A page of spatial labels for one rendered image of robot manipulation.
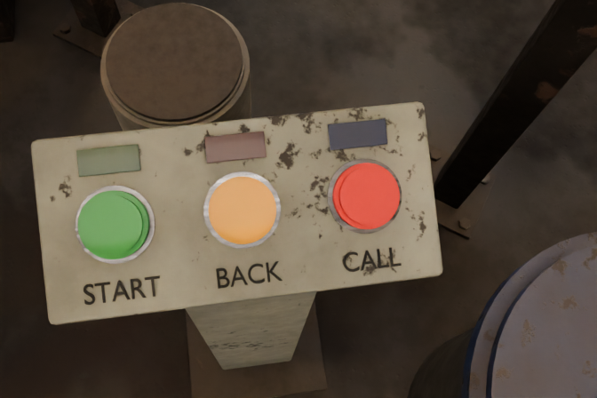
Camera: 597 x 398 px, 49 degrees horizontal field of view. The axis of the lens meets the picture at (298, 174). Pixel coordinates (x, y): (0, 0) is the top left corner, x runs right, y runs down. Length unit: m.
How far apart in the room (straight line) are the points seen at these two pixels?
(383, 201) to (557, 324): 0.25
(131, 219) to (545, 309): 0.36
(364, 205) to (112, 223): 0.15
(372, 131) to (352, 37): 0.78
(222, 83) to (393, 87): 0.65
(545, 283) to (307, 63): 0.66
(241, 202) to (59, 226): 0.11
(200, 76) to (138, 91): 0.05
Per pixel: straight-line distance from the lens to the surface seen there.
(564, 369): 0.60
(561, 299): 0.61
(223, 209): 0.38
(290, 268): 0.40
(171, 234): 0.40
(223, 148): 0.39
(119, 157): 0.40
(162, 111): 0.52
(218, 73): 0.53
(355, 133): 0.40
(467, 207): 1.07
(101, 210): 0.39
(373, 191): 0.39
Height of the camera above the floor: 0.97
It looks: 68 degrees down
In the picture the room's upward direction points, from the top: 8 degrees clockwise
